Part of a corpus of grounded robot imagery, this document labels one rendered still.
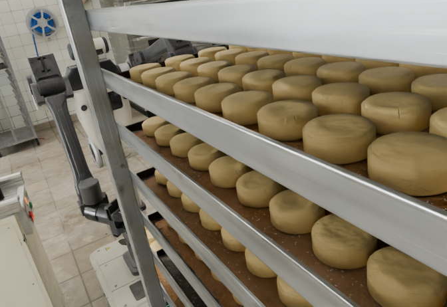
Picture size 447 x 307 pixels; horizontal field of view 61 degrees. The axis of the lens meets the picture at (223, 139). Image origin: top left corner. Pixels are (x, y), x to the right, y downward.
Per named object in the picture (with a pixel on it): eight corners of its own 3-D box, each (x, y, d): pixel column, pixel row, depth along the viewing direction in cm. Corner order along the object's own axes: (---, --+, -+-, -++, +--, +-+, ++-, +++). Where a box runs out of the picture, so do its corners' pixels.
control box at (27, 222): (25, 236, 171) (14, 209, 166) (26, 211, 192) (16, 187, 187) (34, 232, 173) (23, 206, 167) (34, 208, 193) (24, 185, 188)
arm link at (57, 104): (66, 78, 124) (30, 86, 119) (67, 73, 119) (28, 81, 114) (110, 203, 124) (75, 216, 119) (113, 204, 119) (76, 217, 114)
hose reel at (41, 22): (76, 82, 567) (52, 4, 525) (78, 84, 553) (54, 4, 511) (46, 90, 550) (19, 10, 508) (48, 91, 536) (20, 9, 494)
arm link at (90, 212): (98, 212, 118) (84, 222, 114) (92, 193, 115) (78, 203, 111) (114, 216, 115) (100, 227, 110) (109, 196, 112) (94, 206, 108)
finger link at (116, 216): (153, 226, 108) (129, 220, 113) (148, 205, 105) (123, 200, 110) (138, 241, 103) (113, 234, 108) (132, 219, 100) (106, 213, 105)
